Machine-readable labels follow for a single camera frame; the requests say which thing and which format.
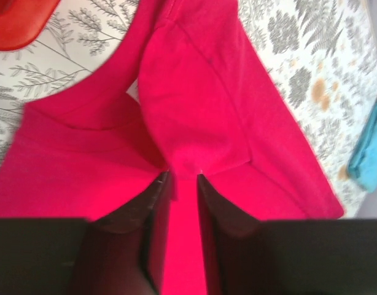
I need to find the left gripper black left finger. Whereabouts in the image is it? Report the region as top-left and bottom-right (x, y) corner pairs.
(68, 172), (172, 294)

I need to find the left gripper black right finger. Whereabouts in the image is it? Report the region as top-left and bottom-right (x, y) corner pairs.
(196, 175), (284, 294)

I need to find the magenta t shirt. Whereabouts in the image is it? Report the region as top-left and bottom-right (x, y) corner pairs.
(0, 1), (344, 294)

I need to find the folded cyan t shirt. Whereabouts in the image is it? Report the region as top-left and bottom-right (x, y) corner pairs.
(347, 100), (377, 193)

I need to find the floral patterned table mat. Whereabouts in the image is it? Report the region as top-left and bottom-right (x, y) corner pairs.
(0, 1), (377, 218)

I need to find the red plastic bin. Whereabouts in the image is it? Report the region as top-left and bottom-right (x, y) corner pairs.
(0, 0), (60, 51)

